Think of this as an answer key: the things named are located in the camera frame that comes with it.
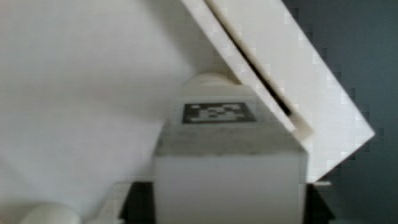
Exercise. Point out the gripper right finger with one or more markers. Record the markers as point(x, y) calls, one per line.
point(318, 213)

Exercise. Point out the white square tabletop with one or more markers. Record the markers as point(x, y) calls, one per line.
point(96, 57)

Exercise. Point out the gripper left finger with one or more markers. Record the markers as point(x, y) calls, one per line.
point(128, 208)

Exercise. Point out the white U-shaped obstacle fence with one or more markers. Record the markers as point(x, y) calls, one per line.
point(330, 127)

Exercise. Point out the white leg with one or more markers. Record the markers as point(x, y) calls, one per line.
point(229, 160)

